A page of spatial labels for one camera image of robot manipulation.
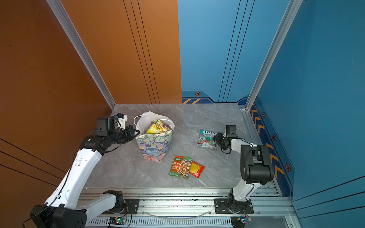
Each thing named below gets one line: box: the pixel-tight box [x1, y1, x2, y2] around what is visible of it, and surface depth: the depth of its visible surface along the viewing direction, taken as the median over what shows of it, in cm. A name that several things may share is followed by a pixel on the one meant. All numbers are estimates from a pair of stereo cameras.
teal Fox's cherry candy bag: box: [196, 129, 219, 151], surface depth 98 cm
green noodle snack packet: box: [168, 155, 193, 179], surface depth 88 cm
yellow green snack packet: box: [145, 118, 171, 135], surface depth 82 cm
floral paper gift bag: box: [133, 111, 175, 163], surface depth 81 cm
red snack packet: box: [189, 160, 206, 179], surface depth 87 cm
